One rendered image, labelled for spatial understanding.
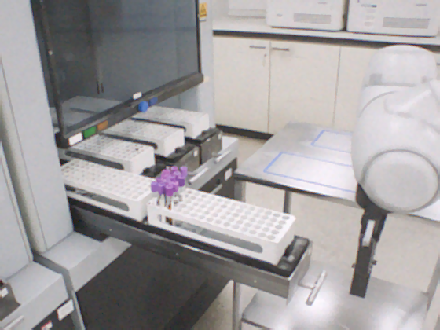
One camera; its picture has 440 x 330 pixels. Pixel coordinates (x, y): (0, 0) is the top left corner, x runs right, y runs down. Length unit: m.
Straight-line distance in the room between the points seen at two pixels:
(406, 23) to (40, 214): 2.52
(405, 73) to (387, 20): 2.38
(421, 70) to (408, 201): 0.22
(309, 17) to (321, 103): 0.61
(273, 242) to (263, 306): 0.72
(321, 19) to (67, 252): 2.46
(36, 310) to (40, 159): 0.32
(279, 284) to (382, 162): 0.42
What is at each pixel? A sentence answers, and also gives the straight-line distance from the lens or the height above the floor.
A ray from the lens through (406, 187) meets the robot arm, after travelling 0.44.
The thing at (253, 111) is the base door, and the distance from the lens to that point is 3.37.
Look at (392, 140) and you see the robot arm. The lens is 0.44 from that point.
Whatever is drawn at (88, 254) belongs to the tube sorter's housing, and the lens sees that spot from 0.99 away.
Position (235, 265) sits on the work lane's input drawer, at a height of 0.80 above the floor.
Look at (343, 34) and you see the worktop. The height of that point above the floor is 0.89.
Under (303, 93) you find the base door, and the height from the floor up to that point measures 0.45.
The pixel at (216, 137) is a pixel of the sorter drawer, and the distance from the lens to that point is 1.38.
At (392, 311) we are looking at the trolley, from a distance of 1.55.
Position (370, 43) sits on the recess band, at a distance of 3.04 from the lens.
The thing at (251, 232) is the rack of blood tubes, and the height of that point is 0.86.
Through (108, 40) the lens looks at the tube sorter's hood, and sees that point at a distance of 1.04.
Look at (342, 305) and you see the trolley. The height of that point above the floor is 0.28.
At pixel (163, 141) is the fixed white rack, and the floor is 0.86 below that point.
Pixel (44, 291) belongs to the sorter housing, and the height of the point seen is 0.73.
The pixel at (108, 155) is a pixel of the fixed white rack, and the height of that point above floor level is 0.86.
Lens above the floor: 1.32
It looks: 29 degrees down
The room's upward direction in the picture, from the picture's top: 3 degrees counter-clockwise
